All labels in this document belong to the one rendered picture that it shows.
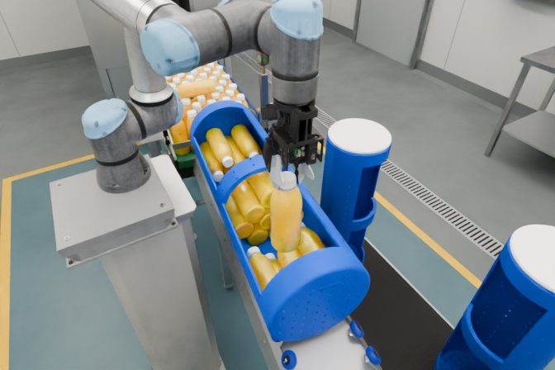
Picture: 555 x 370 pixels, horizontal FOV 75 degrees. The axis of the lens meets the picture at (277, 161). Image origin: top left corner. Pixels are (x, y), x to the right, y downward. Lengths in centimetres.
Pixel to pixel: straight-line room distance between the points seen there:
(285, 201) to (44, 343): 192
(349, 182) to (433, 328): 90
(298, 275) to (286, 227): 12
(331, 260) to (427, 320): 133
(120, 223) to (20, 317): 166
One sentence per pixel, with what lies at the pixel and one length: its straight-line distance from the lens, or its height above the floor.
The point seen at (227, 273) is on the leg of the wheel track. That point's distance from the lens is 218.
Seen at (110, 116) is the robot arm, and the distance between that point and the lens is 101.
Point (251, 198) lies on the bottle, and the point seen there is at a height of 115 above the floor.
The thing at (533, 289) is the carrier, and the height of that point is 100.
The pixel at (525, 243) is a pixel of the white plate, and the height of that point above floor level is 104.
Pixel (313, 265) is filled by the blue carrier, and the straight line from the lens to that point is 85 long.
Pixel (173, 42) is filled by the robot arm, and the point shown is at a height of 175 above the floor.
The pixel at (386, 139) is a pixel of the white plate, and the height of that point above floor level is 104.
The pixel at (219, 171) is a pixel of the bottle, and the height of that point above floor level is 107.
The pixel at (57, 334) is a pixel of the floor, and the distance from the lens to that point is 245.
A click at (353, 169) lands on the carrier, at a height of 94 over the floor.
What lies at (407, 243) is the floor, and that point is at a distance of 263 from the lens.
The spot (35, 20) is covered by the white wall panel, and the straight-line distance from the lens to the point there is 571.
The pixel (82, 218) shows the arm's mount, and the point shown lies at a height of 123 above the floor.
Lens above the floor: 192
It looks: 38 degrees down
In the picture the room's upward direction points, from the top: straight up
